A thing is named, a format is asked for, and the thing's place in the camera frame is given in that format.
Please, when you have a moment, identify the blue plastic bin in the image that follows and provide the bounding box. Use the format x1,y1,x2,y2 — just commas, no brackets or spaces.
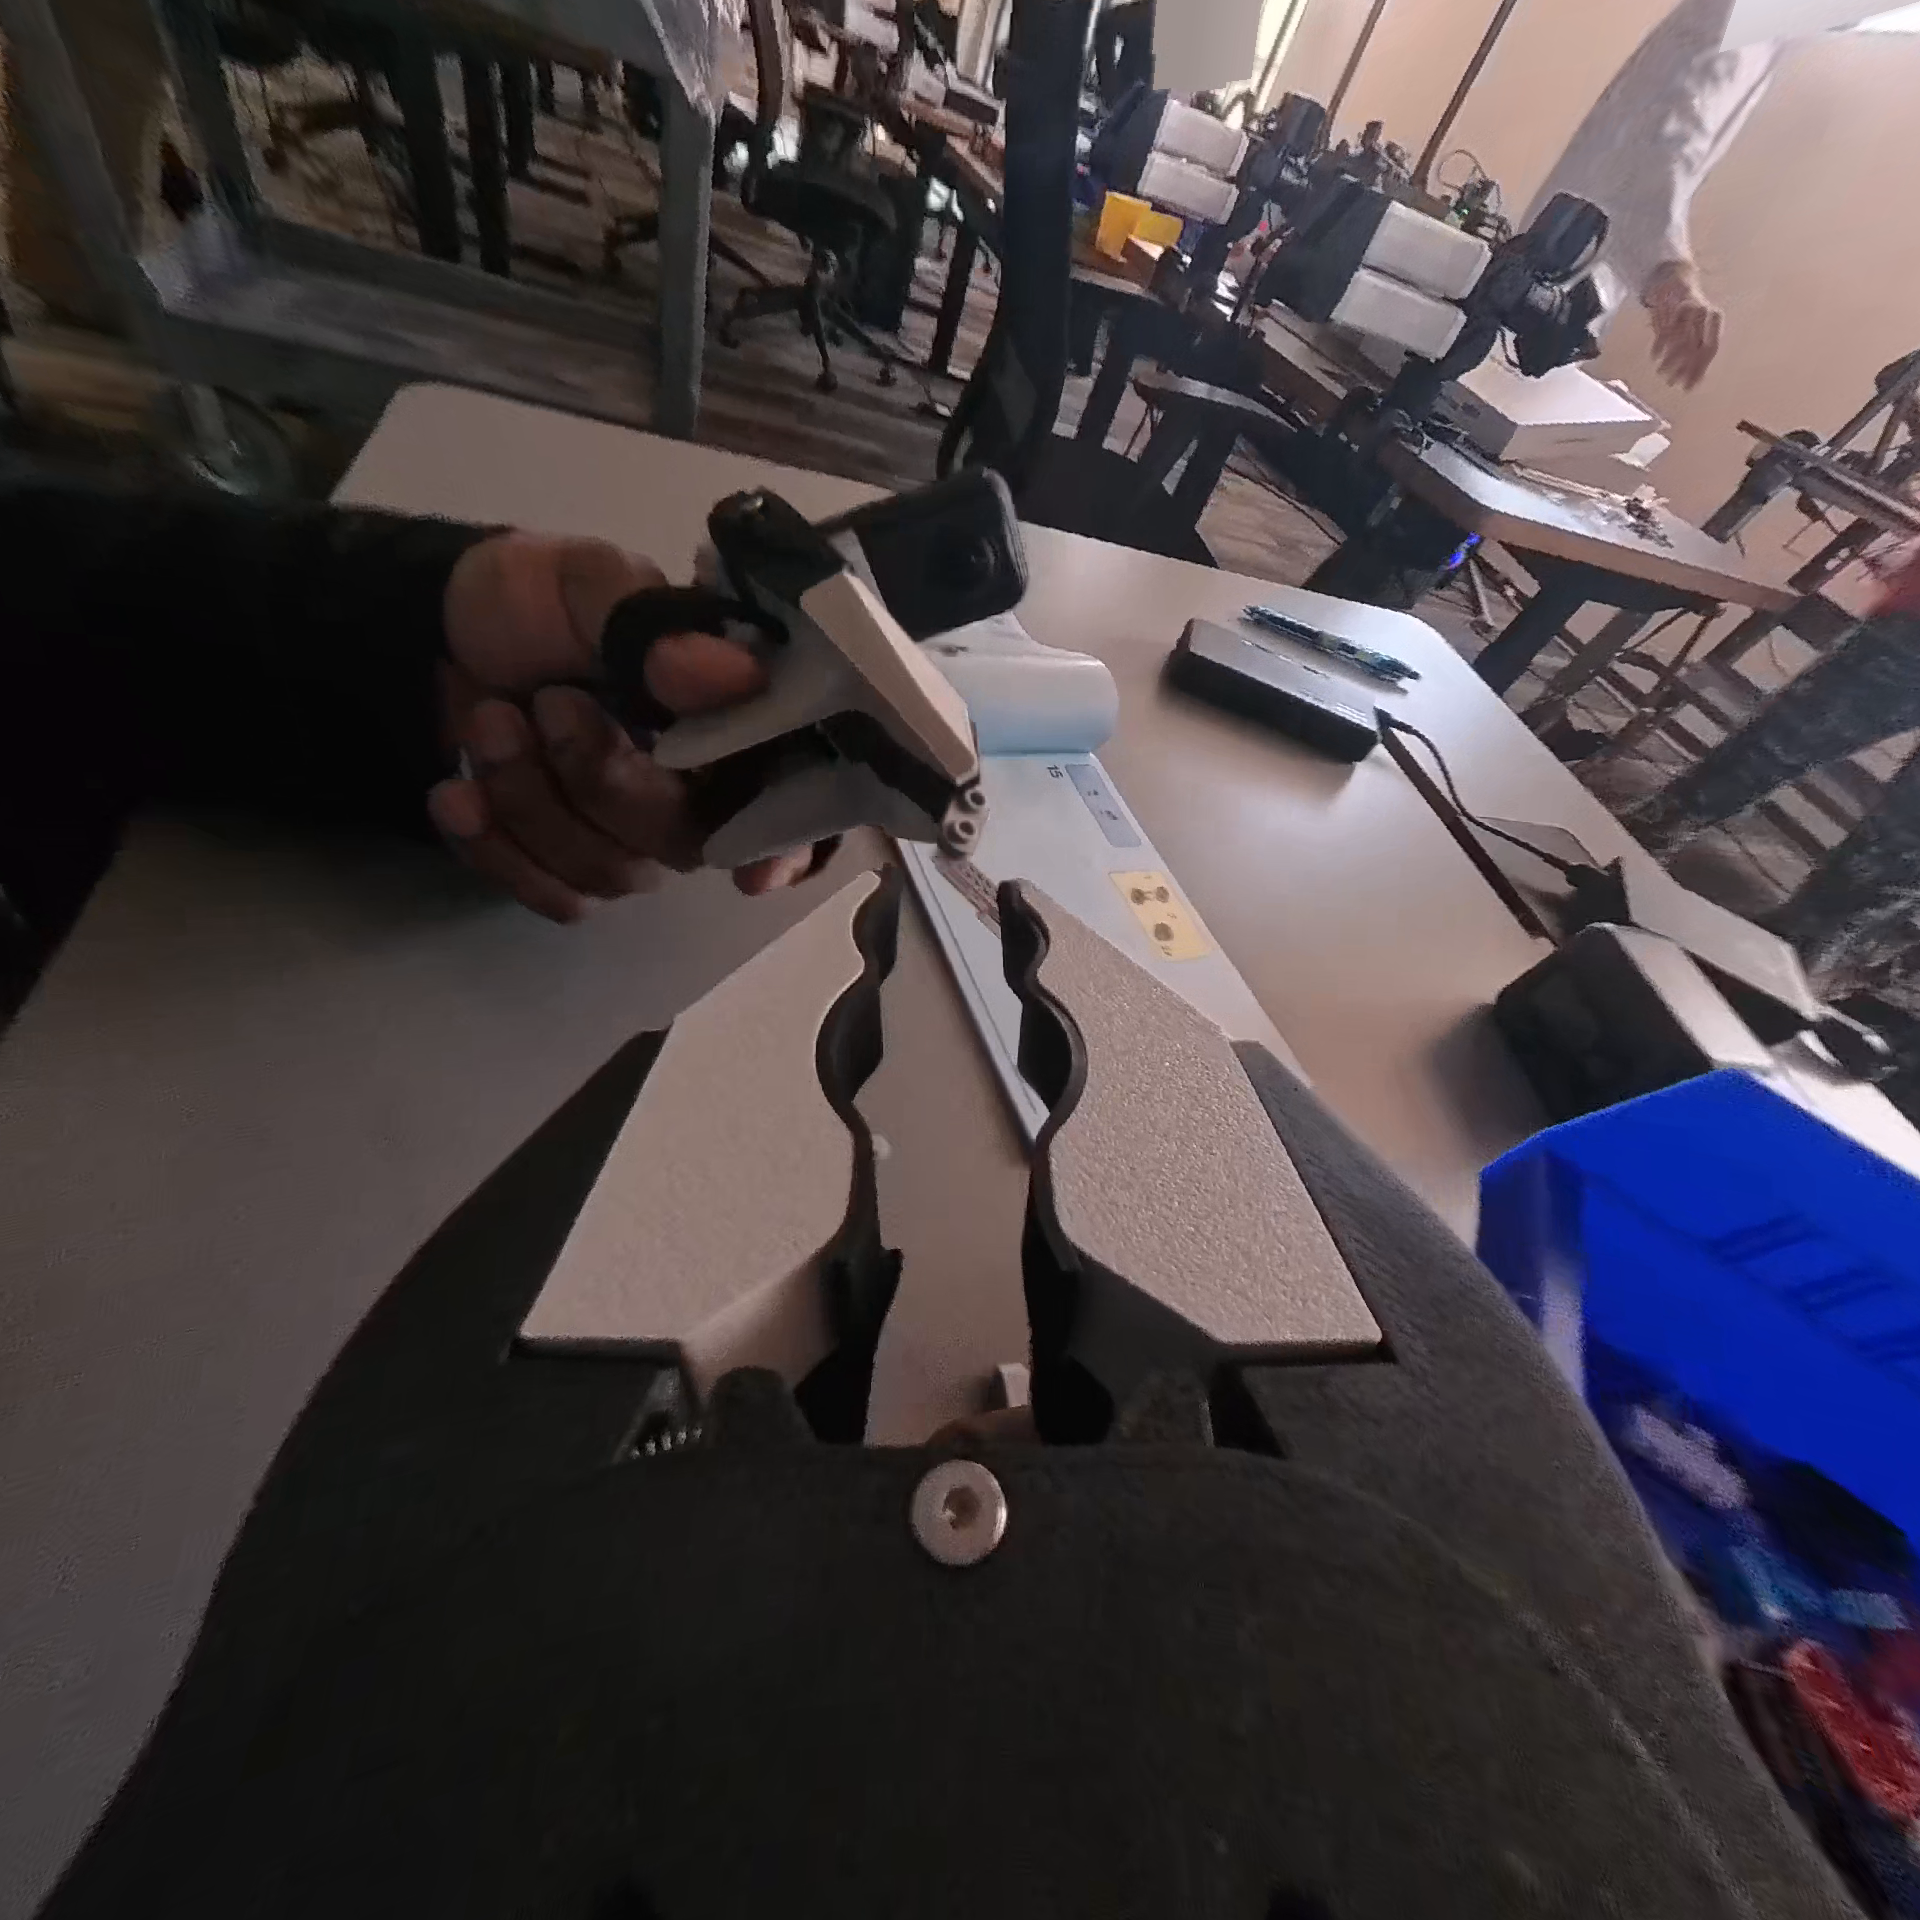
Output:
1477,1069,1920,1920

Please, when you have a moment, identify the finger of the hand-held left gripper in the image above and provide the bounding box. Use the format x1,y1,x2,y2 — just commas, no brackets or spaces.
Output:
703,756,979,877
798,571,988,799

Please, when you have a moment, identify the person's left forearm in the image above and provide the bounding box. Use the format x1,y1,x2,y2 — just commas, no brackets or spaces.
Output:
0,481,512,1023

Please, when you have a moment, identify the blue pen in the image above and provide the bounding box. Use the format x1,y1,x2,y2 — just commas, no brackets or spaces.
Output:
1245,604,1420,684

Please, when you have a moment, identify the person's left hand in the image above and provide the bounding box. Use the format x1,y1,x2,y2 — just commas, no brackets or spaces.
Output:
429,528,846,929

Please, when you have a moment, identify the pale blue instruction booklet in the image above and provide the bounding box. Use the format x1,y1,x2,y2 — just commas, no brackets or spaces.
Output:
894,627,1309,1151

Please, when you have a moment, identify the black power bank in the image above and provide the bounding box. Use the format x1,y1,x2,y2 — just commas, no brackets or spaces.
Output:
1167,614,1387,765

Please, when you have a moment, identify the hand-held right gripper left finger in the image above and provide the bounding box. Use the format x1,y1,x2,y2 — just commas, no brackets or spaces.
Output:
515,866,907,1451

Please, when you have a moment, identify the brown work table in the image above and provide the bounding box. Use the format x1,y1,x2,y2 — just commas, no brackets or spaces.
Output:
1372,426,1811,709

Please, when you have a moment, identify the stack of white flat boxes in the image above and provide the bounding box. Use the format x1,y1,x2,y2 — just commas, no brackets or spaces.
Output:
1440,360,1671,470

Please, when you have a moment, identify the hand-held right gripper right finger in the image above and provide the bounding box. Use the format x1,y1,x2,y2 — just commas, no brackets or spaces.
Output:
996,878,1387,1454

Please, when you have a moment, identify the black office chair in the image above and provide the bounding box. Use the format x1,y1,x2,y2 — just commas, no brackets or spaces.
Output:
936,0,1225,571
717,82,940,397

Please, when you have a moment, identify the dark metal frame stand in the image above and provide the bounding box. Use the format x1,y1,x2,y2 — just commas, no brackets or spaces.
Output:
1703,352,1920,542

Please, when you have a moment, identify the black power adapter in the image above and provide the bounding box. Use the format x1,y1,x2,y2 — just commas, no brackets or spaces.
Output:
1492,922,1764,1122

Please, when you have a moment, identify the thin black cable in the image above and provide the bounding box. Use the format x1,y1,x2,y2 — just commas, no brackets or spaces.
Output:
1372,717,1622,911

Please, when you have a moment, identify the pile of toy bricks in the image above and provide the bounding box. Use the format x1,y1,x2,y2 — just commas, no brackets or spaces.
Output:
1620,1381,1920,1920

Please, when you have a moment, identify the grey desk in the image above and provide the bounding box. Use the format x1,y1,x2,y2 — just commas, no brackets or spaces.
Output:
0,383,1920,1920

